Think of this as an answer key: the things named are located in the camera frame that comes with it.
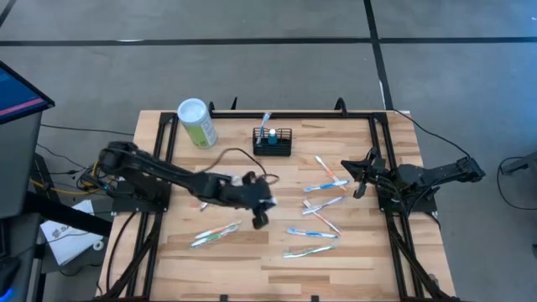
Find yellow cable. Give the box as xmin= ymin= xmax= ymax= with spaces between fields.
xmin=28 ymin=159 xmax=104 ymax=196

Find black aluminium table frame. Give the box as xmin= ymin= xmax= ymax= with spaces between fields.
xmin=92 ymin=96 xmax=462 ymax=302

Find grey blue toothbrush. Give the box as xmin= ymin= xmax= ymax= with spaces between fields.
xmin=255 ymin=112 xmax=273 ymax=146

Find packaged toothbrushes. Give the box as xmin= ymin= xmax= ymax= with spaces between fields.
xmin=193 ymin=220 xmax=243 ymax=240
xmin=314 ymin=154 xmax=349 ymax=193

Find grey purple toothbrush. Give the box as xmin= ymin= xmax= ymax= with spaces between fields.
xmin=300 ymin=195 xmax=347 ymax=216

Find red orange toothbrush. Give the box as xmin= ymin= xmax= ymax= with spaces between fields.
xmin=301 ymin=199 xmax=344 ymax=237

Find black left base cable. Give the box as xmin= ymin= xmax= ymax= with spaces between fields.
xmin=104 ymin=211 xmax=140 ymax=297

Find black monitor stand bar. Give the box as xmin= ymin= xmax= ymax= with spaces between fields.
xmin=23 ymin=190 xmax=113 ymax=238

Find black wire caddy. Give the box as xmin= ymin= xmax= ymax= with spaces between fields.
xmin=252 ymin=127 xmax=294 ymax=158

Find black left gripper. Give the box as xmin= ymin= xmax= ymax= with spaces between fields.
xmin=222 ymin=170 xmax=278 ymax=231

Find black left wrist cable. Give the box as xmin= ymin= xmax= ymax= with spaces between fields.
xmin=196 ymin=146 xmax=280 ymax=185

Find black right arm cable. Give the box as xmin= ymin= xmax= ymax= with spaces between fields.
xmin=392 ymin=108 xmax=472 ymax=159

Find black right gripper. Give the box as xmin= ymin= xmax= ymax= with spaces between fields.
xmin=340 ymin=147 xmax=394 ymax=200

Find white green wipes canister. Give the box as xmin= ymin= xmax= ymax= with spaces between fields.
xmin=176 ymin=97 xmax=219 ymax=150

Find computer monitor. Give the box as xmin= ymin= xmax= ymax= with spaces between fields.
xmin=0 ymin=60 xmax=56 ymax=220

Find black floor cable loop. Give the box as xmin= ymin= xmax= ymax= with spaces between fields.
xmin=496 ymin=155 xmax=537 ymax=211

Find black cable bundle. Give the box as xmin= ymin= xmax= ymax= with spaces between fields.
xmin=74 ymin=161 xmax=114 ymax=196

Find thin black floor cable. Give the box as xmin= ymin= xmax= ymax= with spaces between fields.
xmin=39 ymin=123 xmax=135 ymax=138

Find grey chair leg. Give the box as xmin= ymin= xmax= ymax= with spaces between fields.
xmin=500 ymin=150 xmax=537 ymax=175

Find white printed paper box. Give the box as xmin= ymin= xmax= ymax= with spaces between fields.
xmin=39 ymin=199 xmax=105 ymax=267

